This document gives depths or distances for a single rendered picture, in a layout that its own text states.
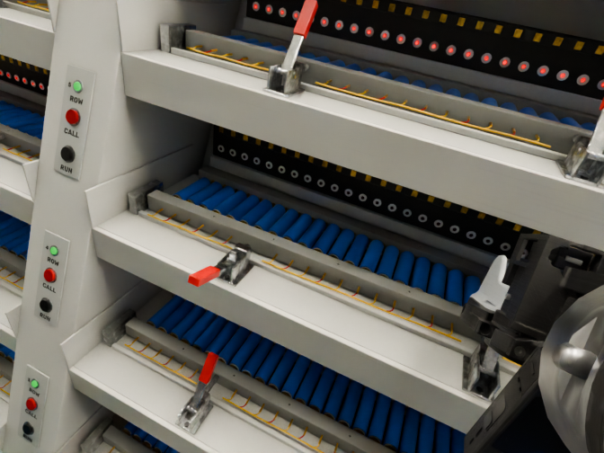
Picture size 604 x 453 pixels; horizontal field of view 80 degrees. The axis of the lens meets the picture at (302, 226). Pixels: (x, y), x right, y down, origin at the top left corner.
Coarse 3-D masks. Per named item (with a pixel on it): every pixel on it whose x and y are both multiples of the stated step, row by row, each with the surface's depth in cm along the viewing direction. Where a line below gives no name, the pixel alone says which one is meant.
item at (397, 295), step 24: (168, 216) 46; (192, 216) 44; (216, 216) 44; (240, 240) 43; (264, 240) 42; (288, 240) 43; (288, 264) 42; (312, 264) 41; (336, 264) 40; (336, 288) 39; (360, 288) 40; (384, 288) 39; (408, 288) 39; (408, 312) 39; (432, 312) 38; (456, 312) 37; (480, 336) 37
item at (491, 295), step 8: (504, 256) 30; (496, 264) 31; (504, 264) 30; (488, 272) 32; (496, 272) 30; (504, 272) 30; (488, 280) 31; (496, 280) 30; (480, 288) 33; (488, 288) 31; (496, 288) 29; (504, 288) 28; (472, 296) 32; (480, 296) 32; (488, 296) 30; (496, 296) 29; (488, 304) 30; (496, 304) 28
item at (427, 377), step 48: (192, 144) 55; (96, 192) 41; (144, 192) 46; (288, 192) 52; (96, 240) 43; (144, 240) 42; (192, 240) 43; (432, 240) 47; (192, 288) 40; (240, 288) 38; (288, 288) 39; (288, 336) 37; (336, 336) 35; (384, 336) 36; (384, 384) 35; (432, 384) 32
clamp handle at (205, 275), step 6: (234, 258) 38; (222, 264) 37; (228, 264) 37; (234, 264) 38; (204, 270) 34; (210, 270) 34; (216, 270) 35; (222, 270) 36; (192, 276) 32; (198, 276) 32; (204, 276) 33; (210, 276) 34; (216, 276) 35; (192, 282) 32; (198, 282) 32; (204, 282) 33
